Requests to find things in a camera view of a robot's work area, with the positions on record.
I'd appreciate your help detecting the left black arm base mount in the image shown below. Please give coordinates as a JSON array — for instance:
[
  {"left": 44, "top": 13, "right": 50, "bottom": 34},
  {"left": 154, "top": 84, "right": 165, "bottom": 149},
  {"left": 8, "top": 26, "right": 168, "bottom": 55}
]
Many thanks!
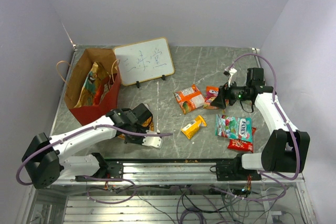
[{"left": 75, "top": 159, "right": 123, "bottom": 182}]

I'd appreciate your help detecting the red candy packet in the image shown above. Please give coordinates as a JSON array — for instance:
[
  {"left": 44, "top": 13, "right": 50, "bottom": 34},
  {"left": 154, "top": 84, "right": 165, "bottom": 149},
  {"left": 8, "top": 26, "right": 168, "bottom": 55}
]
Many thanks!
[{"left": 227, "top": 127, "right": 257, "bottom": 153}]

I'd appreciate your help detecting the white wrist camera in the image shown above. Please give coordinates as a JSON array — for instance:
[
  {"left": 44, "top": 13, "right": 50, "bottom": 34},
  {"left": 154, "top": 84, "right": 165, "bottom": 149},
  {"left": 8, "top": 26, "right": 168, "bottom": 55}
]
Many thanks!
[
  {"left": 141, "top": 130, "right": 163, "bottom": 149},
  {"left": 224, "top": 67, "right": 237, "bottom": 87}
]

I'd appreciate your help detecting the red brown paper bag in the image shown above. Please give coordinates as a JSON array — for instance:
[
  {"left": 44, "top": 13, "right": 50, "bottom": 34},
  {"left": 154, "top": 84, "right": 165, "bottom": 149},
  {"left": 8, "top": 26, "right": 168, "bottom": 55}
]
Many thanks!
[{"left": 64, "top": 48, "right": 121, "bottom": 125}]

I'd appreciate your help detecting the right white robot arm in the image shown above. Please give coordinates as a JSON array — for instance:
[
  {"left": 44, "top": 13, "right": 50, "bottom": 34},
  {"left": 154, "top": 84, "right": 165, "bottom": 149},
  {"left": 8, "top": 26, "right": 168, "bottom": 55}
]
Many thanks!
[{"left": 211, "top": 68, "right": 310, "bottom": 180}]

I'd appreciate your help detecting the purple cable under frame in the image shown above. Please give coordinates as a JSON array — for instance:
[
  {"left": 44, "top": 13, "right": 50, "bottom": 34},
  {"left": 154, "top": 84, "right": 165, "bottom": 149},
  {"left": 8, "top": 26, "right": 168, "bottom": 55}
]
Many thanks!
[{"left": 86, "top": 175, "right": 142, "bottom": 205}]

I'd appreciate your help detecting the red Doritos chip bag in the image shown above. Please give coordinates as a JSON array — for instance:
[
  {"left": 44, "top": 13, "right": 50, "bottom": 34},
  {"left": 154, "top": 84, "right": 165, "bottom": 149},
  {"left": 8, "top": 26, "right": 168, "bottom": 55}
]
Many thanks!
[{"left": 93, "top": 75, "right": 113, "bottom": 105}]

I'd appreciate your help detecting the aluminium rail frame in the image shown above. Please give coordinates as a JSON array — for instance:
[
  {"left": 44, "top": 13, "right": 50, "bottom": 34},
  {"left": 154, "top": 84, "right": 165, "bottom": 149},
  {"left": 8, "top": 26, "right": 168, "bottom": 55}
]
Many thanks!
[{"left": 26, "top": 140, "right": 316, "bottom": 224}]

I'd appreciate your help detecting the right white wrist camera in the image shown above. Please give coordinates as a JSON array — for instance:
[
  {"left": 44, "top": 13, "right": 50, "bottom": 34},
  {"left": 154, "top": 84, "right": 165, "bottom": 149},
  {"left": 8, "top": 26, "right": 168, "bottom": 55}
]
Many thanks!
[{"left": 224, "top": 67, "right": 237, "bottom": 87}]

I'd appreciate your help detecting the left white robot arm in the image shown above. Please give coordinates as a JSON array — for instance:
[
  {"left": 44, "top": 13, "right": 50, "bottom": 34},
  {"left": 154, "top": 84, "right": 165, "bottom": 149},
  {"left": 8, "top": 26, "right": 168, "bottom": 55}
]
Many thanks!
[{"left": 22, "top": 103, "right": 162, "bottom": 189}]

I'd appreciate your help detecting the gold teal snack bag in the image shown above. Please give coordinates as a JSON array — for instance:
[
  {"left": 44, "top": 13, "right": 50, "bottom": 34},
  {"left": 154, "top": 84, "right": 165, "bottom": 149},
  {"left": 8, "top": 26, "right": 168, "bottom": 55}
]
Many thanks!
[{"left": 74, "top": 61, "right": 110, "bottom": 108}]

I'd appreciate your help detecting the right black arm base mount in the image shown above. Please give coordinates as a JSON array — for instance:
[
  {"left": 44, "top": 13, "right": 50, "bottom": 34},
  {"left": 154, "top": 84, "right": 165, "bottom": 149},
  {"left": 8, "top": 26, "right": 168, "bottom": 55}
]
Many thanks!
[{"left": 209, "top": 155, "right": 261, "bottom": 182}]

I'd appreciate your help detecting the orange chip bag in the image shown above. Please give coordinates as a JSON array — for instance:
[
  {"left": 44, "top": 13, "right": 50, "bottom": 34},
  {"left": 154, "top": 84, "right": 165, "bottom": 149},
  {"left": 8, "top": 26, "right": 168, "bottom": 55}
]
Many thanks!
[{"left": 111, "top": 103, "right": 154, "bottom": 134}]

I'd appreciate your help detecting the yellow snack bar packet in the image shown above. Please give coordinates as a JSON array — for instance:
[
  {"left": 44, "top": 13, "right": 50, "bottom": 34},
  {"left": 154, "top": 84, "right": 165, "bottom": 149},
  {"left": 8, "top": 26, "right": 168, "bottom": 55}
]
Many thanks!
[{"left": 181, "top": 115, "right": 207, "bottom": 140}]

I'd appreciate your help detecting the teal Fox's mint candy bag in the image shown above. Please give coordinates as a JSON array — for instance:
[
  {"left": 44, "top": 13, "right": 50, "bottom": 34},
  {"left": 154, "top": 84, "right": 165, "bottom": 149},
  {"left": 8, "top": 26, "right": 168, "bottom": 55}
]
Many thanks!
[{"left": 215, "top": 114, "right": 253, "bottom": 142}]

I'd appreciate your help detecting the orange white snack packet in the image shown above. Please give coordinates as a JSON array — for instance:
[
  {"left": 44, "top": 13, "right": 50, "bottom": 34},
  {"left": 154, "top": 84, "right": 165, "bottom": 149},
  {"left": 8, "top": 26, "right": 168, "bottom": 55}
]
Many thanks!
[{"left": 174, "top": 84, "right": 205, "bottom": 114}]

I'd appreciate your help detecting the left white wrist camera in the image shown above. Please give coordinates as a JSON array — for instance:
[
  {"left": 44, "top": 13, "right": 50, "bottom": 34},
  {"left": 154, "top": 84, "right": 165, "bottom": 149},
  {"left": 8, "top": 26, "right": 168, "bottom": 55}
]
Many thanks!
[{"left": 141, "top": 130, "right": 163, "bottom": 149}]

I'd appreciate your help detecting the small whiteboard with stand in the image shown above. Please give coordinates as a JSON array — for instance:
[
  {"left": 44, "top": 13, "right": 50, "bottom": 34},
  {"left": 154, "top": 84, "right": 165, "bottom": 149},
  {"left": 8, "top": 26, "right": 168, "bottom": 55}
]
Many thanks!
[{"left": 113, "top": 37, "right": 175, "bottom": 86}]

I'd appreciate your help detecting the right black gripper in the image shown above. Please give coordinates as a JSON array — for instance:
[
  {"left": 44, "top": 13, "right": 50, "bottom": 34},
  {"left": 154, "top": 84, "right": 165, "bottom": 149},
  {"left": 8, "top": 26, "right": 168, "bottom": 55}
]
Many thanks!
[{"left": 211, "top": 78, "right": 250, "bottom": 109}]

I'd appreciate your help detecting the orange Fox's fruits candy bag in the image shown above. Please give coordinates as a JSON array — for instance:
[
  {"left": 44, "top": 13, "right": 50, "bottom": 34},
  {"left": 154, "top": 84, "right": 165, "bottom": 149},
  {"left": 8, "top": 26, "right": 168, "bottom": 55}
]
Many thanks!
[{"left": 203, "top": 86, "right": 219, "bottom": 110}]

